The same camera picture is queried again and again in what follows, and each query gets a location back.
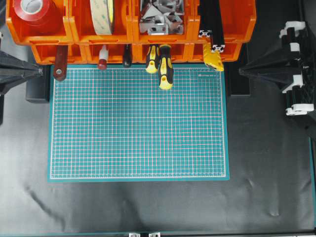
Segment black rack base foot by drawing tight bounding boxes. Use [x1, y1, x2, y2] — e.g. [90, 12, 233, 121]
[25, 66, 51, 104]
[225, 44, 251, 97]

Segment red tape roll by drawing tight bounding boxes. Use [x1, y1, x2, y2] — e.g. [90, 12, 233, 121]
[13, 0, 63, 34]

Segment black aluminium frame profile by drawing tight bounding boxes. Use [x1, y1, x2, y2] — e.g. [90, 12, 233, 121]
[197, 0, 212, 38]
[207, 0, 225, 53]

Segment cream double-sided tape roll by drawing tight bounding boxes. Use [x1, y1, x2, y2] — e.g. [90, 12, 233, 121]
[90, 0, 115, 35]

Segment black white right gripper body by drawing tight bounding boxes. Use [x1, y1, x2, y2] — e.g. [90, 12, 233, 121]
[279, 21, 316, 141]

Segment black table cover sheet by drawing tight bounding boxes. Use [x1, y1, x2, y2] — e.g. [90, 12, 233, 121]
[0, 24, 316, 234]

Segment black aluminium frame profile rear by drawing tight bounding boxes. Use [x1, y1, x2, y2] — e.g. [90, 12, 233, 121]
[197, 0, 212, 38]

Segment black rack base foot right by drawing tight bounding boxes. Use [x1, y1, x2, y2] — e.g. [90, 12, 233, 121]
[225, 44, 251, 97]

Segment brown wooden tool handle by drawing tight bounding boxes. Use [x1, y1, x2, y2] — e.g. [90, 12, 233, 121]
[53, 45, 68, 81]

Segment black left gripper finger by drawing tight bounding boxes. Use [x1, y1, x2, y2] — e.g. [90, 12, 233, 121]
[0, 51, 43, 95]

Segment black rack base foot left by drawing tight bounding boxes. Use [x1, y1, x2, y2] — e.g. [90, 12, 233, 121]
[25, 66, 51, 104]

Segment yellow black screwdriver right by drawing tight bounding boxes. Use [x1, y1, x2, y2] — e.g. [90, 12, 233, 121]
[158, 44, 174, 90]

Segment pile of metal corner brackets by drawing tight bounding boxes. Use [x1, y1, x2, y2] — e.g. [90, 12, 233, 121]
[139, 0, 185, 35]

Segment orange container rack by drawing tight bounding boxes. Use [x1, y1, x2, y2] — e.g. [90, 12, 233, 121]
[5, 0, 257, 65]

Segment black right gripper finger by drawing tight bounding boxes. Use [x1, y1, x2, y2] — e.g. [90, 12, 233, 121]
[239, 52, 302, 90]

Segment green grid cutting mat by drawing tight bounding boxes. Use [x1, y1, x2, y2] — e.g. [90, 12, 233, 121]
[47, 64, 230, 182]

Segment yellow black screwdriver left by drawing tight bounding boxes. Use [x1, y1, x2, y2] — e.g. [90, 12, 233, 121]
[146, 44, 160, 74]

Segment yellow black screwdriver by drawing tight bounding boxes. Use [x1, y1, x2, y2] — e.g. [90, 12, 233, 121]
[158, 44, 174, 90]
[146, 44, 160, 74]

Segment dark brown tool handle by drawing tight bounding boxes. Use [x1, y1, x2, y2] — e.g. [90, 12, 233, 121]
[122, 44, 132, 68]

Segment black aluminium frame profile front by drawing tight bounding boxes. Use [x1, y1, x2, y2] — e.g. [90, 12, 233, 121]
[207, 0, 225, 53]

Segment yellow utility knife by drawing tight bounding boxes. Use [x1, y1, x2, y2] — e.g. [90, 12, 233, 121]
[203, 42, 224, 72]

